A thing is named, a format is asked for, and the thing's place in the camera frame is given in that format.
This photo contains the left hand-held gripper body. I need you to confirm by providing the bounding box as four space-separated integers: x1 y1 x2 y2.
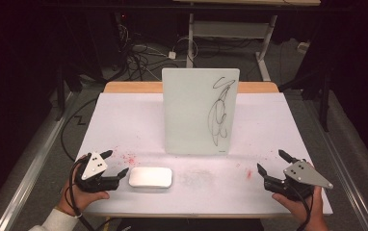
74 151 121 193

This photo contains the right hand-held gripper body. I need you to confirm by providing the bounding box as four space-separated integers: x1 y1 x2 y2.
263 159 334 202

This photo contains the white eraser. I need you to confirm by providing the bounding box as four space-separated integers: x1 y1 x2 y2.
128 167 173 190

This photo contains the small whiteboard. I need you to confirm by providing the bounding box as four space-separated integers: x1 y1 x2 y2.
161 67 241 157

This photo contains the person's left hand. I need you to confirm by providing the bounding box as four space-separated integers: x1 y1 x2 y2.
57 153 111 217

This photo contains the person's right hand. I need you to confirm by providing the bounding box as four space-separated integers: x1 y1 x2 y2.
271 162 329 225

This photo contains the large white paper sheet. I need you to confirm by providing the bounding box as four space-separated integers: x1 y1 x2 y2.
74 91 334 217

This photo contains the black metal stand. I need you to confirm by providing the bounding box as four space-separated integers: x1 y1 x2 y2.
277 62 333 133
54 62 84 122

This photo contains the wooden table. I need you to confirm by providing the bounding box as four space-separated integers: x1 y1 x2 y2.
84 81 326 220

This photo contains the white power strip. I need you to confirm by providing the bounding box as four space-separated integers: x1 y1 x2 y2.
296 40 312 55

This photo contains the right hand-held gripper black cable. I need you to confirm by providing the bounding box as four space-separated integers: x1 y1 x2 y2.
287 183 315 231

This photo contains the hand-held gripper black cable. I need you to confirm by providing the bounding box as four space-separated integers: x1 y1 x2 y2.
68 158 97 231
287 183 315 231

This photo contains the left hand-held gripper black cable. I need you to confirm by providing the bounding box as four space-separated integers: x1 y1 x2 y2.
68 158 97 231

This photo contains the metal floor rail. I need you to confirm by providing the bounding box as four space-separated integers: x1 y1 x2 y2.
302 97 368 231
0 91 81 231

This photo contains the long black floor cable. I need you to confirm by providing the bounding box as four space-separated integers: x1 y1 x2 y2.
60 97 98 163

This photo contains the tangle of floor cables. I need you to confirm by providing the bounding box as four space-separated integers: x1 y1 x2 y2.
113 13 199 82

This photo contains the white metal desk frame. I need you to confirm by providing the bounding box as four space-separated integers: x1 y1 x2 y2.
171 0 322 82

